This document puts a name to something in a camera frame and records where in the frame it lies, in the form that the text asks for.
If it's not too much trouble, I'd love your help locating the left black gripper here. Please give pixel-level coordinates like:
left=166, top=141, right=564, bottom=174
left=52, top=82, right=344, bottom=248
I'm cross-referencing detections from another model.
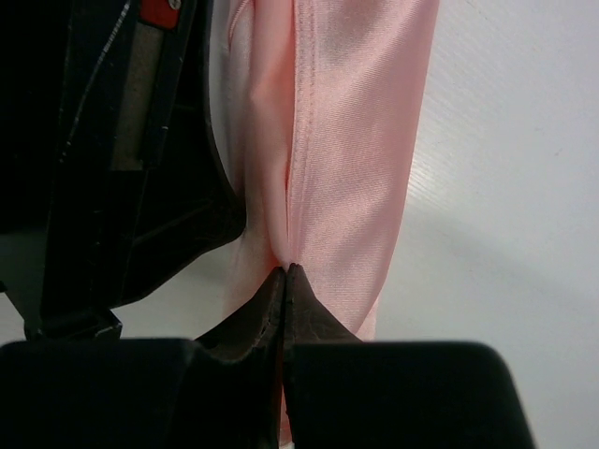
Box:
left=1, top=1, right=245, bottom=340

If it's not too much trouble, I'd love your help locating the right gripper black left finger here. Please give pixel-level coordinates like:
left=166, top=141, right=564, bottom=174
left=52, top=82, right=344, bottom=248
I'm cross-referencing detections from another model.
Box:
left=197, top=268, right=286, bottom=363

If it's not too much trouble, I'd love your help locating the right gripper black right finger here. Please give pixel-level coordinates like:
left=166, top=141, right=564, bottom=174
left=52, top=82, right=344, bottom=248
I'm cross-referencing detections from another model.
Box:
left=284, top=264, right=360, bottom=344

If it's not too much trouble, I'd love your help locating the pink cloth napkin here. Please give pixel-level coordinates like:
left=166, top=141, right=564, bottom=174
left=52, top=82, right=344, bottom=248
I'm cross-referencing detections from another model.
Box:
left=205, top=0, right=441, bottom=443

